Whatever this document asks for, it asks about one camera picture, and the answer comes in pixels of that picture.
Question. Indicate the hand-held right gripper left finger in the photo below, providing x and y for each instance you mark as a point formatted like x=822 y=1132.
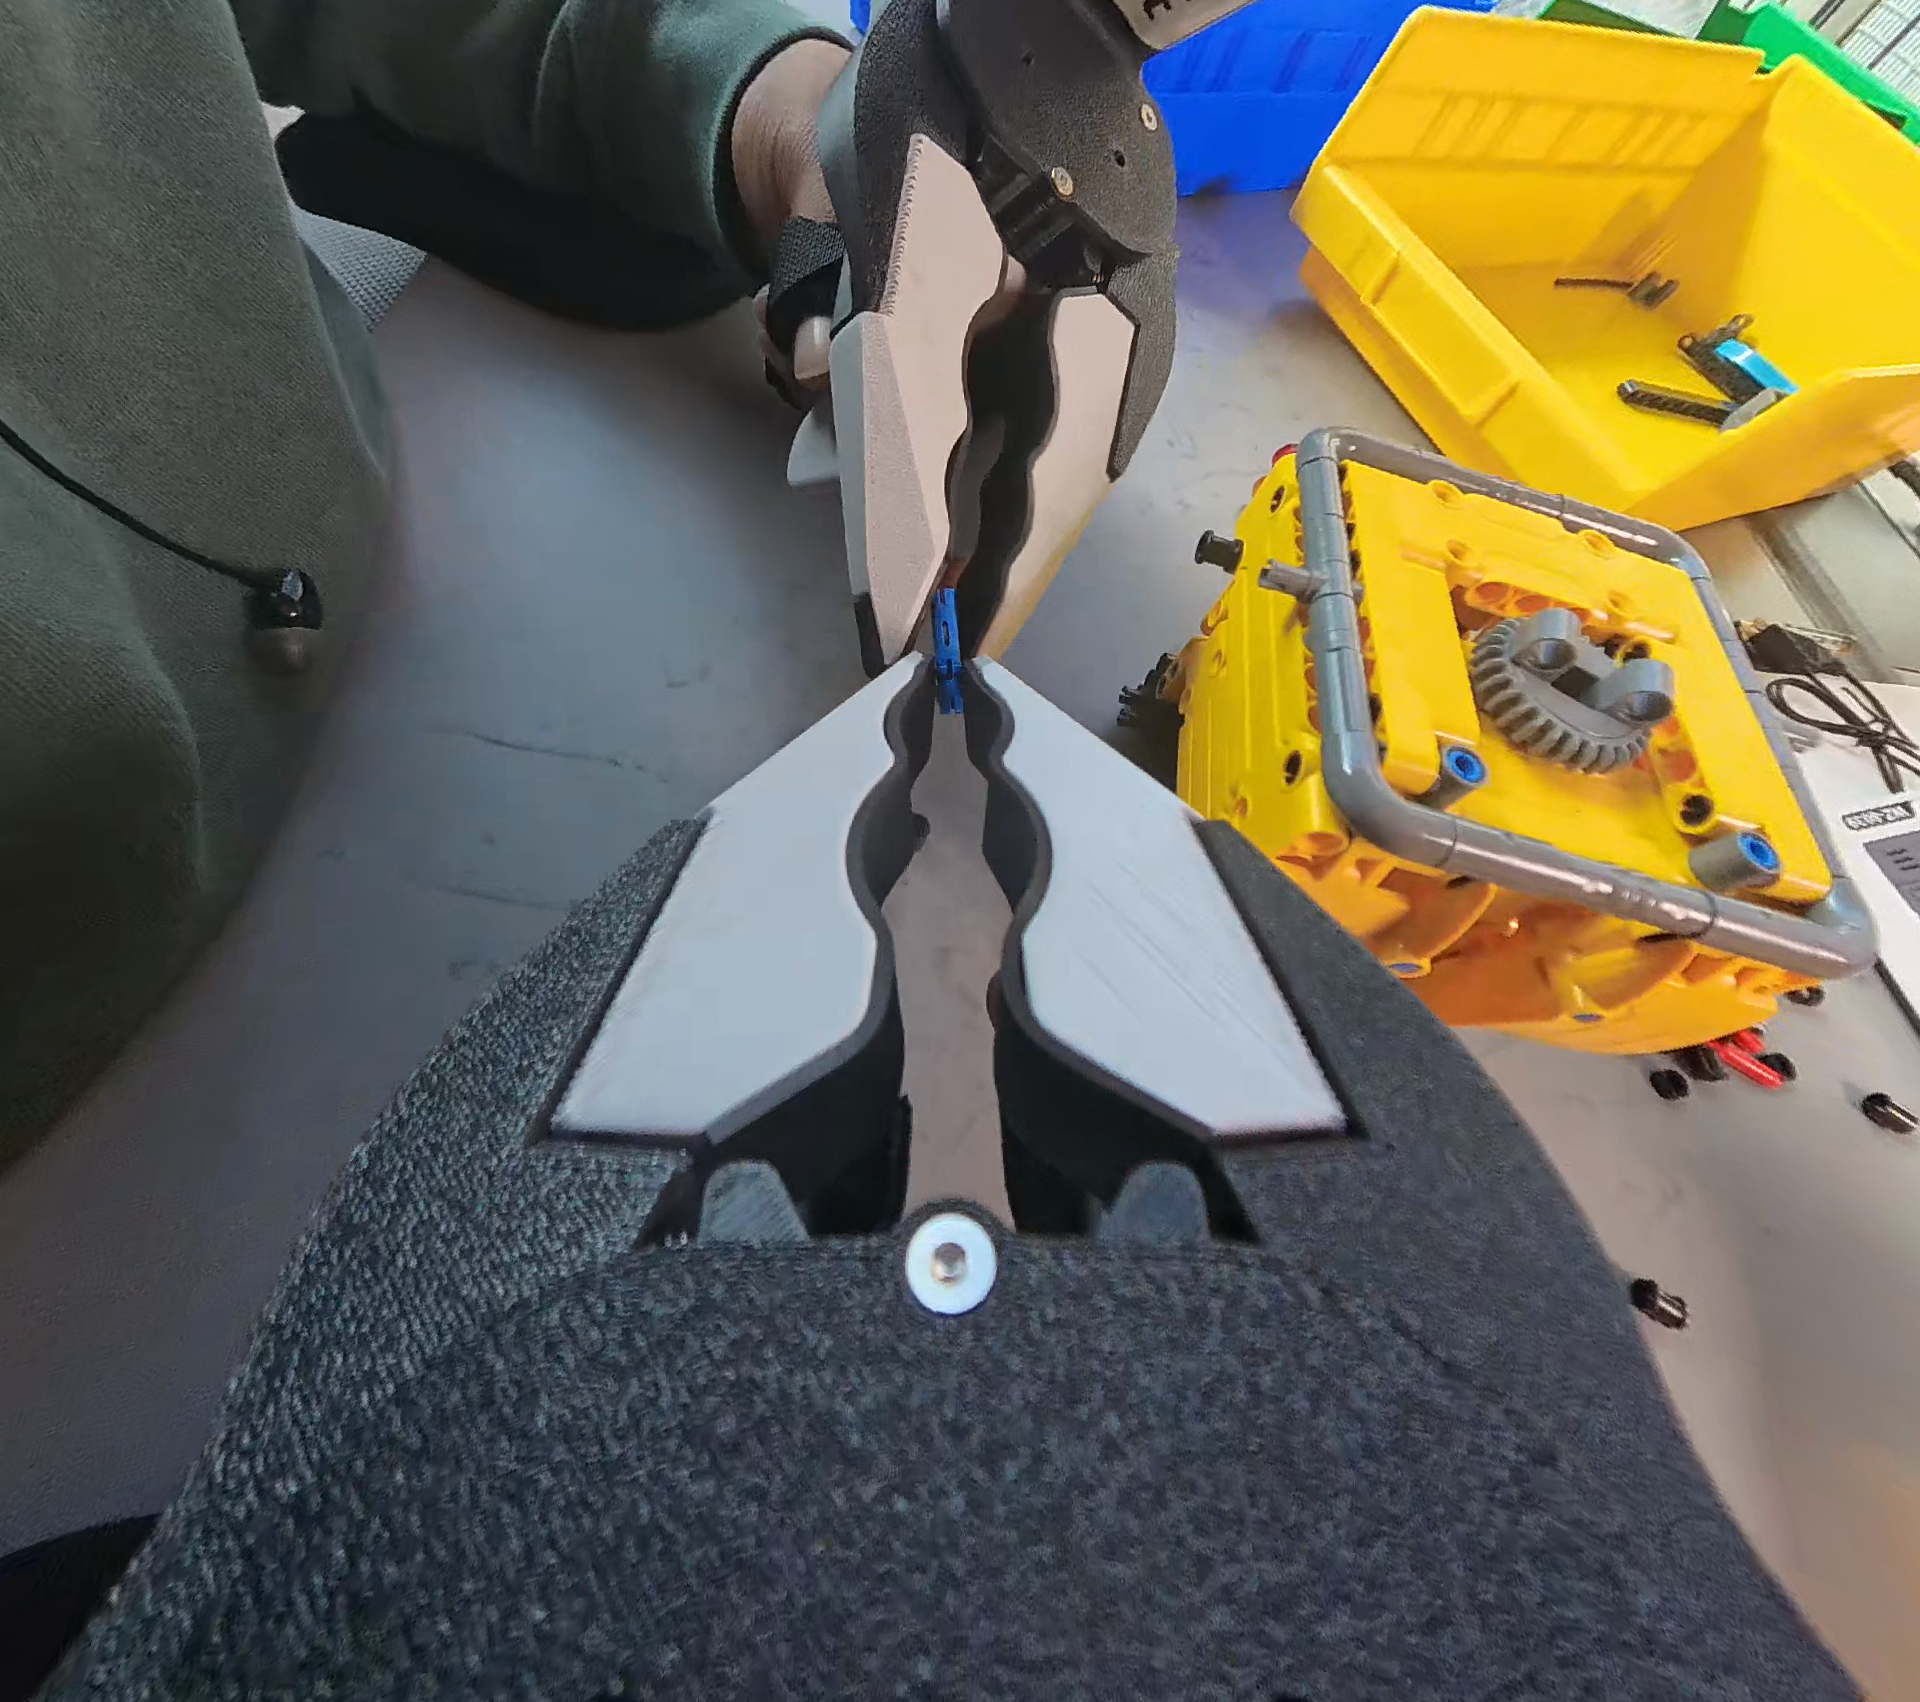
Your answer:
x=720 y=968

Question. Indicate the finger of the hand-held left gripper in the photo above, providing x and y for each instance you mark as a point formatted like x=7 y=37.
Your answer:
x=1082 y=413
x=914 y=383

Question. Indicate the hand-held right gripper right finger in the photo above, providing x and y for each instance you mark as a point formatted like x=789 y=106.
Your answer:
x=1155 y=968

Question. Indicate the blue lego long pin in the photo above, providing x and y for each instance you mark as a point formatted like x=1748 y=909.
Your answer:
x=948 y=653

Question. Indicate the yellow lego robot model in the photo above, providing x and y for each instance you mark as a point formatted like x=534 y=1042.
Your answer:
x=1532 y=623

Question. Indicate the person's left forearm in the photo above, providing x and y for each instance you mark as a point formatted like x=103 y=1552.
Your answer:
x=524 y=7

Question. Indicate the black lego axle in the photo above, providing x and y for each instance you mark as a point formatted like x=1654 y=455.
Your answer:
x=1613 y=288

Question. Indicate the black lego beam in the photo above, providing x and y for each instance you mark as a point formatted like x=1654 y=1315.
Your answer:
x=1669 y=402

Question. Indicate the loose black lego pin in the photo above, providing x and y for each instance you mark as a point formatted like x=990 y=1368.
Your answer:
x=1892 y=1114
x=1660 y=1304

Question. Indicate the blue black lego piece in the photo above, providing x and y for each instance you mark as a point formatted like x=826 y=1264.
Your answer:
x=1739 y=368

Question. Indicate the lego instruction booklet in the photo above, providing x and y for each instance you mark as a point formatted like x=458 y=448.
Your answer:
x=1900 y=857

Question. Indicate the person's left hand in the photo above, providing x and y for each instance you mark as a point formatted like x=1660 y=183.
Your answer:
x=779 y=144

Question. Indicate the yellow storage bin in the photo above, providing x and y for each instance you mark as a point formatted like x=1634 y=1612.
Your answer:
x=1502 y=158

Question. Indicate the grey office chair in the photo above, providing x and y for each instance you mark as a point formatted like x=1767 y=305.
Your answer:
x=368 y=262

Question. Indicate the pile of black red pins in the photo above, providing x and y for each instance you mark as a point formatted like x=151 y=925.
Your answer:
x=1727 y=1064

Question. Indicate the green storage bin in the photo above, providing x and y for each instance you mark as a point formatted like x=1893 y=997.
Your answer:
x=1813 y=62

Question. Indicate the grey flat device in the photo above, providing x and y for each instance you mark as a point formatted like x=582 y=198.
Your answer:
x=1844 y=577

